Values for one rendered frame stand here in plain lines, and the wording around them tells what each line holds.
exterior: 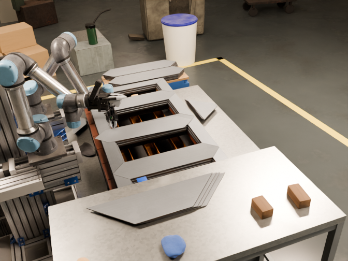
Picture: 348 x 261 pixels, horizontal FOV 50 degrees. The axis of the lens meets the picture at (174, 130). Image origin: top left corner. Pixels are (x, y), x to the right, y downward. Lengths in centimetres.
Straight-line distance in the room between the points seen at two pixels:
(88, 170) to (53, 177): 36
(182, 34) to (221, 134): 308
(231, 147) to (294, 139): 162
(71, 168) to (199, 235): 108
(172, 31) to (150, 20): 128
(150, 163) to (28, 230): 109
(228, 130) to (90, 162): 108
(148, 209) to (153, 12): 543
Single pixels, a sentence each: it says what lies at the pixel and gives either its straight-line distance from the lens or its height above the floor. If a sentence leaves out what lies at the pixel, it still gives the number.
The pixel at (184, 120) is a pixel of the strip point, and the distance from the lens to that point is 284.
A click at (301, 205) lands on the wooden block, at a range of 188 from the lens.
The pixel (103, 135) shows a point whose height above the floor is 86.
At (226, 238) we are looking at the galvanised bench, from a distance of 171.
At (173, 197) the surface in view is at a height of 107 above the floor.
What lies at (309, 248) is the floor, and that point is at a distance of 314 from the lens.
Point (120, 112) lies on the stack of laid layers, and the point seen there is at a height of 83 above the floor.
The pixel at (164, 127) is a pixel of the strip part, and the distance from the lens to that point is 277.
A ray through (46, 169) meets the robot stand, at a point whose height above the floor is 93.
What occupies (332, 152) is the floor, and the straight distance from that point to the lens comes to 415.
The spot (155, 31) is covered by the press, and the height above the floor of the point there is 19.
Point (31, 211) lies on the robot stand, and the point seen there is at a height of 48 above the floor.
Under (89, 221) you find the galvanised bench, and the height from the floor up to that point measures 105.
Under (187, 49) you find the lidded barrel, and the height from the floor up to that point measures 28.
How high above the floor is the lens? 234
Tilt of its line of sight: 33 degrees down
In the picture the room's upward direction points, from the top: 3 degrees counter-clockwise
